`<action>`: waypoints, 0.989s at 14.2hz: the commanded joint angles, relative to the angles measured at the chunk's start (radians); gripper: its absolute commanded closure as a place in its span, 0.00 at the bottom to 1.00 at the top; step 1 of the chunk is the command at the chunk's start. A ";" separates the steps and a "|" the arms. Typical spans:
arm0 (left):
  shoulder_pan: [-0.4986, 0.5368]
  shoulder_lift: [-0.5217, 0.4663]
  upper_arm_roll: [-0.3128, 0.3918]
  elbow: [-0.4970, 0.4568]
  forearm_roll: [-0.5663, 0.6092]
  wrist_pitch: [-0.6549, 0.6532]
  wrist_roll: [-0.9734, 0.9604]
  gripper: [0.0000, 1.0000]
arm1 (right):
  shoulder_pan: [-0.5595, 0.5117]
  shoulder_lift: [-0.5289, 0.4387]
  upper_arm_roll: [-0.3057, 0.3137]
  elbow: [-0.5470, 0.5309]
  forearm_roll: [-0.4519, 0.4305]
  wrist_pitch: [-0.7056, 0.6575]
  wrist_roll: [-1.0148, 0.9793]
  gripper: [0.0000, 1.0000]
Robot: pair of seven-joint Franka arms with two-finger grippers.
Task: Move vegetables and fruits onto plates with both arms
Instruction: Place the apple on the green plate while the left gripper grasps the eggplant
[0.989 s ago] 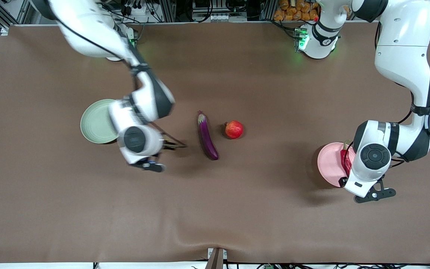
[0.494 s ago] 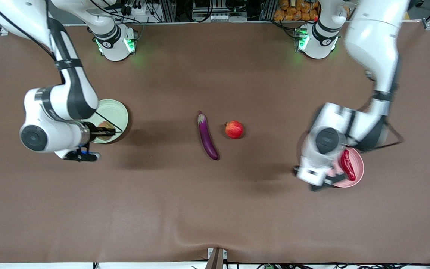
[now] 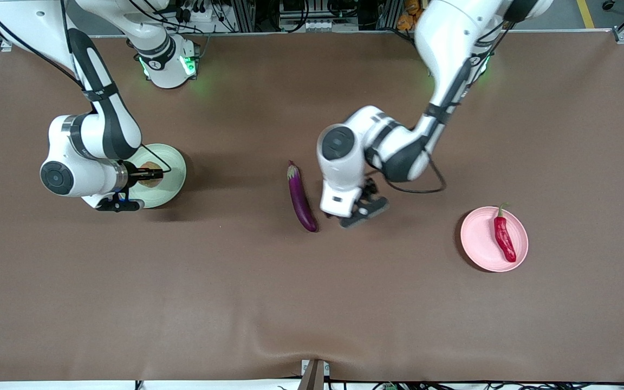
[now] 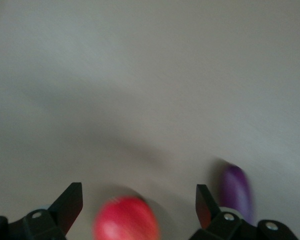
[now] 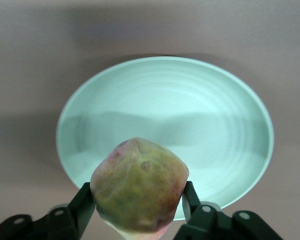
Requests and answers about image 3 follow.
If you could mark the white power strip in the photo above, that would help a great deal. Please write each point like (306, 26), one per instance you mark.
(198, 13)

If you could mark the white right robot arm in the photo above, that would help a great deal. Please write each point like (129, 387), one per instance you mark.
(106, 124)

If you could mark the white terminal block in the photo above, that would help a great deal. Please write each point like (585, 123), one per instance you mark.
(320, 24)

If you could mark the orange snack packs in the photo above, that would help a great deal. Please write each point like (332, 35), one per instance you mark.
(409, 16)

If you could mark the aluminium table edge rail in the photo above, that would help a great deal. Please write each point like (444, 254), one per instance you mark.
(312, 33)

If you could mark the pale green round plate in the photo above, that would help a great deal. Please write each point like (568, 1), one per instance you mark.
(171, 187)

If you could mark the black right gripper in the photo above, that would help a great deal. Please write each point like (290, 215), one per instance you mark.
(140, 174)

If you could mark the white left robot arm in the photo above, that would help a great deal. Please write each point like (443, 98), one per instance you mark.
(447, 43)

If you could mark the yellow pink peach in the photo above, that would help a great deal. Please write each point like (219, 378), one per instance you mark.
(152, 184)

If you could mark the purple eggplant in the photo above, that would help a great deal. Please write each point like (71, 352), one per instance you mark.
(301, 200)

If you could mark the red chili pepper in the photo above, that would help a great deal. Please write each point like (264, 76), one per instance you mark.
(504, 238)

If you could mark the table edge clamp bracket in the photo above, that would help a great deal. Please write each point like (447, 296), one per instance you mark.
(313, 376)

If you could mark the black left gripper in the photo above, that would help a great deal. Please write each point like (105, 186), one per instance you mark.
(370, 188)

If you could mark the pink round plate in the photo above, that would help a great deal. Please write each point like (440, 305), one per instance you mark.
(477, 238)

